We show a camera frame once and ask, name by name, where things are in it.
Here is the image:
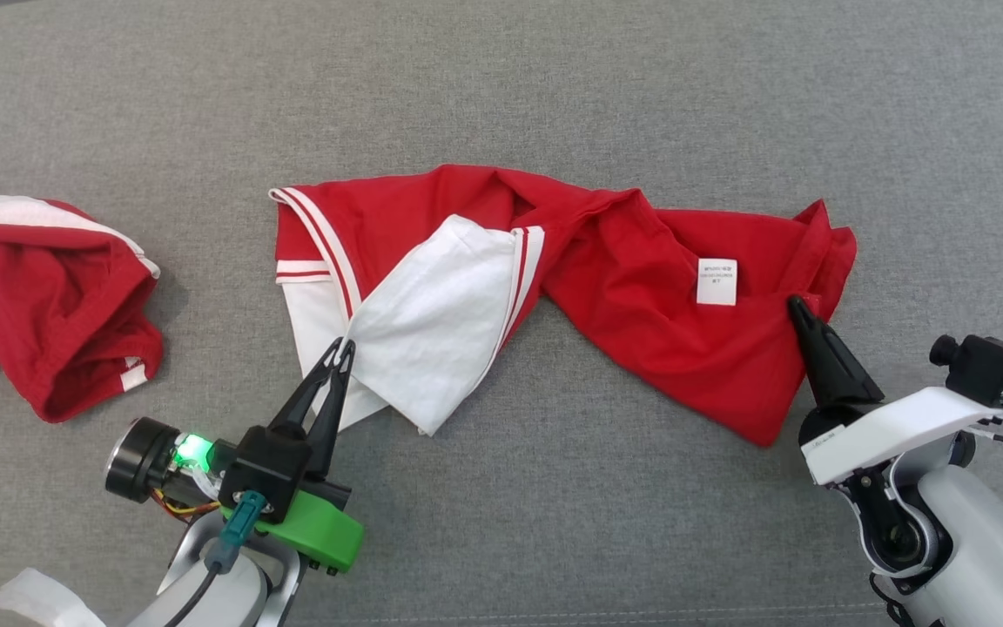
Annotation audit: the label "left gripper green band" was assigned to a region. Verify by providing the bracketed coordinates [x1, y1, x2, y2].
[223, 338, 366, 576]

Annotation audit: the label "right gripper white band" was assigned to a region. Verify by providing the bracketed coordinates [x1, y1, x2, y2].
[786, 294, 1003, 487]

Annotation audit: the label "red jersey shirt with lettering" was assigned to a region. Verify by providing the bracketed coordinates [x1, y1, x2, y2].
[268, 164, 858, 448]

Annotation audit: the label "red shorts with white stripes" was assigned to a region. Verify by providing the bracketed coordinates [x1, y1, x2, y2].
[0, 181, 165, 425]

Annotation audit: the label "left gripper black round motor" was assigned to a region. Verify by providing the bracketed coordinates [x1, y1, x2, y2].
[105, 416, 217, 506]

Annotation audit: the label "white tape label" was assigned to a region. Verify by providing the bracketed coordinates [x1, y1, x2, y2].
[0, 568, 106, 627]

